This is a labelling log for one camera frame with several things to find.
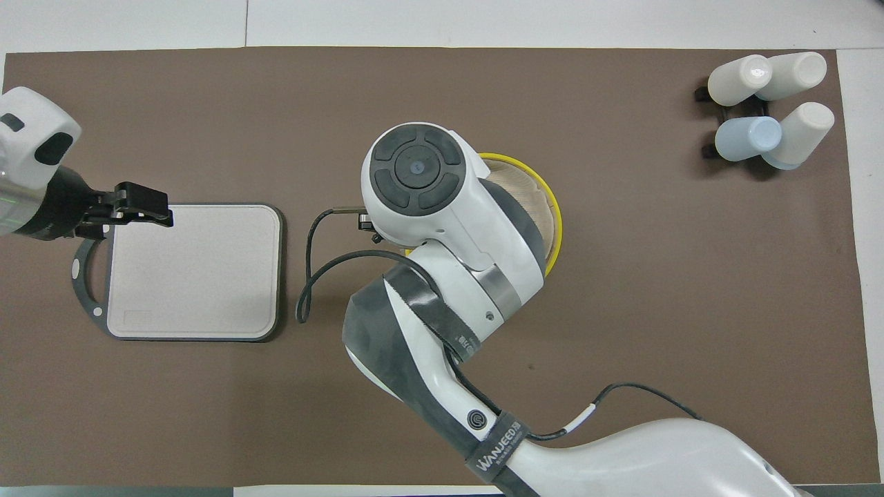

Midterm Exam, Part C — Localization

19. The black velcro cable strap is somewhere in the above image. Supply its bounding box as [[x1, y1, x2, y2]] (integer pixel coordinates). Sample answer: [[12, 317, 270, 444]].
[[382, 266, 484, 363], [468, 411, 531, 484]]

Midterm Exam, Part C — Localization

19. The white cup with blue rim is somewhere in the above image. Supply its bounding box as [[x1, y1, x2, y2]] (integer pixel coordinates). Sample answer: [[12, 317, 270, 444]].
[[755, 52, 828, 102], [761, 101, 836, 170]]

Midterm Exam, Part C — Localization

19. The white steamer liner cloth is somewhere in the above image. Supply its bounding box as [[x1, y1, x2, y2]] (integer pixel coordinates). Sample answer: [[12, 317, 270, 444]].
[[483, 159, 556, 270]]

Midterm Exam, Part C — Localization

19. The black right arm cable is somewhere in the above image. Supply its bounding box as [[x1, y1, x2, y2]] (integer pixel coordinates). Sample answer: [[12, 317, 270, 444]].
[[296, 206, 703, 441]]

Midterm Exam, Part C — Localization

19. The yellow steamer tier with liner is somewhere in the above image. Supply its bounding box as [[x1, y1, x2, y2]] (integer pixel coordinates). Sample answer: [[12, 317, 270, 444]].
[[477, 152, 564, 278]]

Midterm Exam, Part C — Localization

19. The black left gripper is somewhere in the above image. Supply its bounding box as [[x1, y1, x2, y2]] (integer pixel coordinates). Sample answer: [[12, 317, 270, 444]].
[[14, 164, 174, 241]]

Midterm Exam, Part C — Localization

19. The plain white cup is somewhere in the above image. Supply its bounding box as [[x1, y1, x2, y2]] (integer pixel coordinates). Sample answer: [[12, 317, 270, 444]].
[[707, 55, 774, 108]]

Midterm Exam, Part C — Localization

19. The black cup rack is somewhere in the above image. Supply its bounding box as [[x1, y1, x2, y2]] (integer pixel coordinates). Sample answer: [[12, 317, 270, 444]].
[[694, 84, 771, 161]]

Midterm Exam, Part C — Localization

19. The light blue cup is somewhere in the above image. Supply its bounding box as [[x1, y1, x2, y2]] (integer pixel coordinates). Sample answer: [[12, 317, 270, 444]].
[[714, 116, 783, 163]]

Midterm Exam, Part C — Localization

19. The white cutting board grey rim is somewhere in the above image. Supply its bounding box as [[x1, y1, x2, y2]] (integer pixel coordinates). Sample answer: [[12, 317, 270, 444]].
[[70, 202, 286, 343]]

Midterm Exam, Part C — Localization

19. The brown paper table mat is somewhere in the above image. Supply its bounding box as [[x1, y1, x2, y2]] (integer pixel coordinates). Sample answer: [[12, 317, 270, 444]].
[[0, 46, 864, 487]]

